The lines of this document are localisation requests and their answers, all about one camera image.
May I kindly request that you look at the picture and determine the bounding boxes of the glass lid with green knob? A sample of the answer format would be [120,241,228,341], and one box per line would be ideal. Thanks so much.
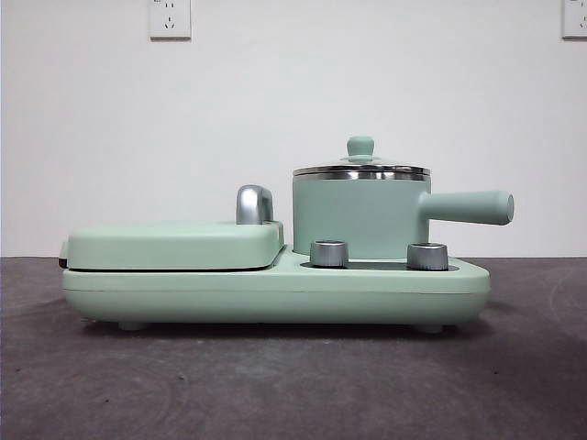
[293,135,432,178]

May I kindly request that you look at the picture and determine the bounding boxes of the silver control knob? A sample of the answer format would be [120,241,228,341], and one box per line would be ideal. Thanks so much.
[309,238,349,268]
[406,242,449,270]

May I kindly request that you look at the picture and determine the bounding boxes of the mint green breakfast machine base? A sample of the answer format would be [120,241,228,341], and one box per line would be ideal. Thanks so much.
[61,245,492,332]

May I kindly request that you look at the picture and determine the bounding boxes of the mint green grill cover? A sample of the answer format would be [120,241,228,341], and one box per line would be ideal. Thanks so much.
[58,219,285,271]

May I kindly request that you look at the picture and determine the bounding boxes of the chrome grill cover handle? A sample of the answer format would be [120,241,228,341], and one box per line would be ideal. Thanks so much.
[235,183,276,226]

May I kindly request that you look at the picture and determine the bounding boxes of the mint green pot with handle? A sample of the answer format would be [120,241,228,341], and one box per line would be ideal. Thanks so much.
[291,172,515,257]

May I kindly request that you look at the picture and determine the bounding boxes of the white wall socket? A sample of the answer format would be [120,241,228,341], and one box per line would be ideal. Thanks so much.
[561,0,587,40]
[147,0,193,41]

